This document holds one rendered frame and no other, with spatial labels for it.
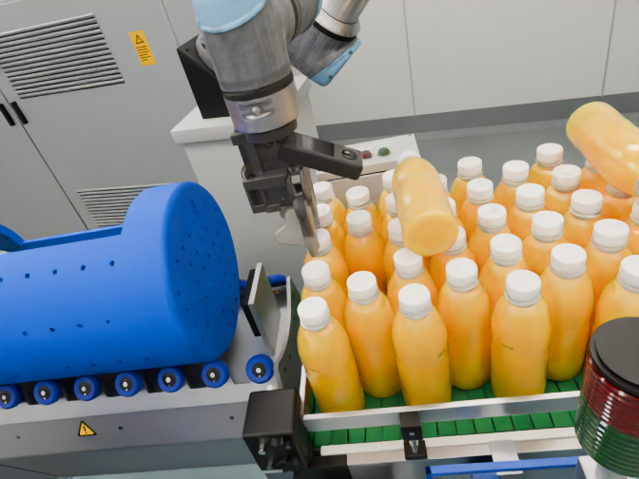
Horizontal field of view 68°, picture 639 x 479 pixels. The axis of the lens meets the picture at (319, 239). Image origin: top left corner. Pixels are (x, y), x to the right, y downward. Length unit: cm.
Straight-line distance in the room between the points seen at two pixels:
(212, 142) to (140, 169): 139
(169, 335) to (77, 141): 223
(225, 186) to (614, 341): 118
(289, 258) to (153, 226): 87
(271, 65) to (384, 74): 282
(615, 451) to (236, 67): 49
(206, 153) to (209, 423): 77
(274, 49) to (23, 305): 48
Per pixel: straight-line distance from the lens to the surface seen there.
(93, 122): 270
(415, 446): 69
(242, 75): 57
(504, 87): 340
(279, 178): 63
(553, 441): 74
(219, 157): 136
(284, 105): 59
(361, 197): 79
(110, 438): 96
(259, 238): 148
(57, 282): 73
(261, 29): 56
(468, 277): 61
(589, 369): 37
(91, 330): 72
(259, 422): 66
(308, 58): 121
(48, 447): 104
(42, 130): 295
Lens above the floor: 153
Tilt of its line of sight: 36 degrees down
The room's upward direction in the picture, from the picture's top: 15 degrees counter-clockwise
